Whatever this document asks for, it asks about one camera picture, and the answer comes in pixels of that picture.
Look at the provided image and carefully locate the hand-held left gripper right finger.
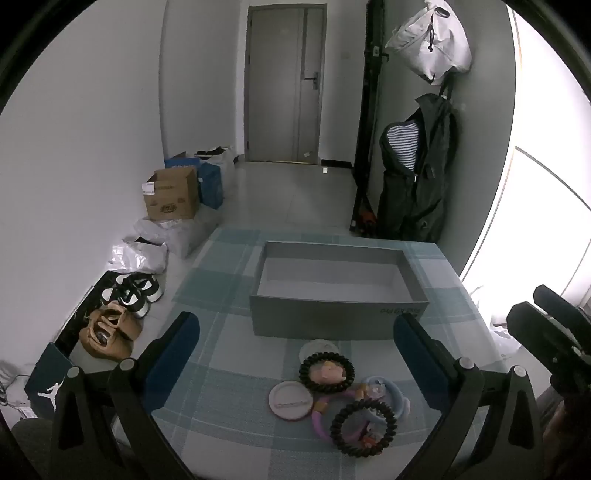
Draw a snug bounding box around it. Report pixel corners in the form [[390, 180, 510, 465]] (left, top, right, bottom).
[[392, 313, 543, 480]]

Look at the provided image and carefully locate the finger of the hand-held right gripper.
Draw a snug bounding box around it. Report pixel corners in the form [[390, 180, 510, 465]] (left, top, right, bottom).
[[532, 285, 591, 326], [506, 301, 585, 370]]

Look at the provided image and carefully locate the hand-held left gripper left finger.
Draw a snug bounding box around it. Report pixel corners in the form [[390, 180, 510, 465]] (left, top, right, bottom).
[[48, 311, 201, 480]]

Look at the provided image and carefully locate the small blue transparent container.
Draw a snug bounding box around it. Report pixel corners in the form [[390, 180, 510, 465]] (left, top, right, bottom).
[[362, 375, 411, 421]]

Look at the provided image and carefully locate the pink orange charm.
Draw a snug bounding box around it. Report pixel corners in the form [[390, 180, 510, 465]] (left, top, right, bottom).
[[311, 360, 346, 384]]

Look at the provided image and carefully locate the black beaded bracelet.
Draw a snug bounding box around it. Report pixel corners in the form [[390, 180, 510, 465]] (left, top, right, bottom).
[[298, 352, 356, 394], [330, 399, 398, 457]]

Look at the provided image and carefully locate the white round lid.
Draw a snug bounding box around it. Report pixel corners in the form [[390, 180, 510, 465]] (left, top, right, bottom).
[[298, 339, 340, 365]]

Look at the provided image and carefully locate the grey cardboard box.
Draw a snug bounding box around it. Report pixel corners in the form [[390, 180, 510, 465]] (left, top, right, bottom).
[[250, 240, 431, 341]]

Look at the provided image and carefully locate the purple bangle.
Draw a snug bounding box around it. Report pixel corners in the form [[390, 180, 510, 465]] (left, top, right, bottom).
[[311, 388, 370, 441]]

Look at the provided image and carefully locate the pinkish round lid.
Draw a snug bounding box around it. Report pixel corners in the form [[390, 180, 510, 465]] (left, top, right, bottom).
[[269, 381, 315, 422]]

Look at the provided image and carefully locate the person's right hand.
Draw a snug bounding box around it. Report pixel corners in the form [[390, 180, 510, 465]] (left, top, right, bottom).
[[541, 397, 591, 467]]

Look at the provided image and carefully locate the brown shoe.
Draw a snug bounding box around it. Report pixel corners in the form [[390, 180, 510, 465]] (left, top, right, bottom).
[[99, 302, 143, 342], [79, 318, 134, 361]]

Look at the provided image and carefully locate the black and white sneaker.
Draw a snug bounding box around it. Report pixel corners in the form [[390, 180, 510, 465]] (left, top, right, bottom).
[[102, 286, 151, 319], [115, 273, 163, 303]]

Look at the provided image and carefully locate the checked teal tablecloth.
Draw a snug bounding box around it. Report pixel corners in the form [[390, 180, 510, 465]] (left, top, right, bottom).
[[150, 226, 509, 480]]

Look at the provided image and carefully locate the small white plastic bag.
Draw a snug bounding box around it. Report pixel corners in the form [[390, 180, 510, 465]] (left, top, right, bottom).
[[108, 237, 169, 275]]

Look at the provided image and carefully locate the black floor mat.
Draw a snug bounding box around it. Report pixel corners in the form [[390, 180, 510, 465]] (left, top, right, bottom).
[[54, 270, 121, 356]]

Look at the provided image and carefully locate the large white plastic bag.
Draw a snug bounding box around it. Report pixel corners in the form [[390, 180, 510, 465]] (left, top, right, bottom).
[[134, 205, 220, 259]]

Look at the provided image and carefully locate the dark blue shoebox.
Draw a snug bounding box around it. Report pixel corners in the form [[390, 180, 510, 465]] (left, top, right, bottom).
[[24, 342, 79, 418]]

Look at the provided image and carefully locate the brown cardboard box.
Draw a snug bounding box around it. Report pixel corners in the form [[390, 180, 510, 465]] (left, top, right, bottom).
[[142, 167, 201, 221]]

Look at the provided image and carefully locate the dark jacket striped lining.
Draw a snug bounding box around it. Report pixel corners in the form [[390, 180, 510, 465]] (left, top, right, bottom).
[[376, 92, 460, 243]]

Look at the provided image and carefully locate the white bag with black contents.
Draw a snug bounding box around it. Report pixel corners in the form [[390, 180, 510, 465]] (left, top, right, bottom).
[[194, 147, 236, 195]]

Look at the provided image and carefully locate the grey door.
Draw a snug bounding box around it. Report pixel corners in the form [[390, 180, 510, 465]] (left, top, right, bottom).
[[244, 4, 328, 164]]

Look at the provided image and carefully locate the white hanging bag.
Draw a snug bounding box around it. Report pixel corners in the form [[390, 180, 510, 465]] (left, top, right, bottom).
[[385, 0, 472, 86]]

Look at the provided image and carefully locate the white cable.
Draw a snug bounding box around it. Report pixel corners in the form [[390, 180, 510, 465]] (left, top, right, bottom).
[[0, 360, 33, 414]]

